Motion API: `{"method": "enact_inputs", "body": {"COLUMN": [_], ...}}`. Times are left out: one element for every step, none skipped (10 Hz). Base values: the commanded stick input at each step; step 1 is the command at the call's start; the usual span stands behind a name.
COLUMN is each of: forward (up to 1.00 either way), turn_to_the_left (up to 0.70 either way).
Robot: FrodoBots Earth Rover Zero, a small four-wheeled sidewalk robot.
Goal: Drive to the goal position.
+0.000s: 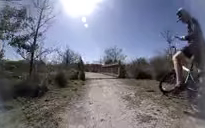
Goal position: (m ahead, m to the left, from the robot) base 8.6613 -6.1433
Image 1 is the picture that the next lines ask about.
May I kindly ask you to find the leafy green tree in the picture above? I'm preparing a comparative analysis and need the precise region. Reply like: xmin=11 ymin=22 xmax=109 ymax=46
xmin=0 ymin=4 xmax=28 ymax=62

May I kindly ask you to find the row of dry bushes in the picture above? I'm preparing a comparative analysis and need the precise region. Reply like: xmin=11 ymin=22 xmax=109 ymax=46
xmin=124 ymin=54 xmax=174 ymax=81
xmin=0 ymin=59 xmax=78 ymax=99

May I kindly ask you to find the person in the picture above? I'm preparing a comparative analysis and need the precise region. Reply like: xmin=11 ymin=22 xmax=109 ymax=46
xmin=171 ymin=7 xmax=205 ymax=90

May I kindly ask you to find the small bare tree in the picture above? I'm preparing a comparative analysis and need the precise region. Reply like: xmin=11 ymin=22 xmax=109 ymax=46
xmin=102 ymin=45 xmax=128 ymax=65
xmin=55 ymin=45 xmax=82 ymax=67
xmin=159 ymin=29 xmax=178 ymax=62

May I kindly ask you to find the slim bare tree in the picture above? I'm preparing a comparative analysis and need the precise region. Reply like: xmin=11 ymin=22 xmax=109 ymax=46
xmin=9 ymin=0 xmax=58 ymax=78

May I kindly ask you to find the bicycle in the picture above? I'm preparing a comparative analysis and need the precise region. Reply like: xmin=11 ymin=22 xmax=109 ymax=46
xmin=158 ymin=44 xmax=205 ymax=97

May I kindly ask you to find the low bridge railing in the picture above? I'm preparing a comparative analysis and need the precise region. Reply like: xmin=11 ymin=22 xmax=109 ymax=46
xmin=76 ymin=57 xmax=127 ymax=82

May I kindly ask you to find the pale gravel path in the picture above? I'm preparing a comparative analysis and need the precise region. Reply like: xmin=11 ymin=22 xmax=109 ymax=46
xmin=61 ymin=71 xmax=205 ymax=128

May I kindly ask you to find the dry grass verge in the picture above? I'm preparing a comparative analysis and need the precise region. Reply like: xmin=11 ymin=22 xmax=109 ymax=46
xmin=0 ymin=74 xmax=88 ymax=128
xmin=118 ymin=77 xmax=205 ymax=116

